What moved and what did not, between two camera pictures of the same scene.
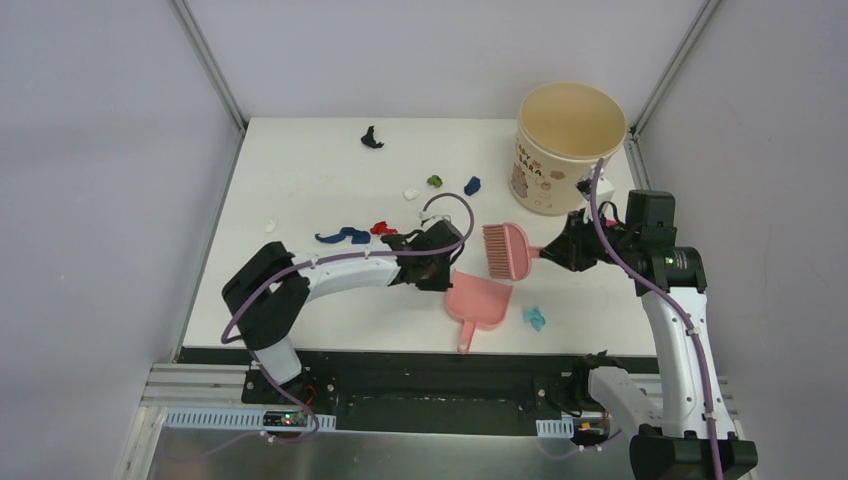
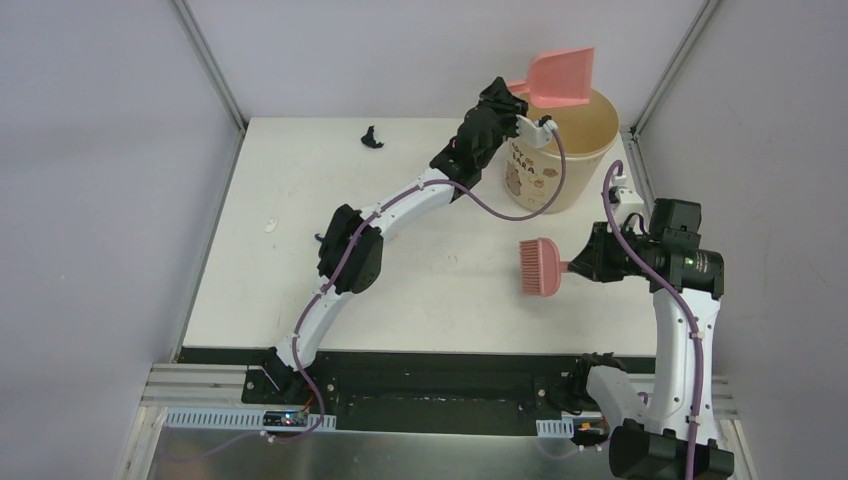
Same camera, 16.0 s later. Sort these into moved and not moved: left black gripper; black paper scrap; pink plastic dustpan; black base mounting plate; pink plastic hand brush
Moved: pink plastic dustpan; left black gripper; pink plastic hand brush
Not moved: black base mounting plate; black paper scrap
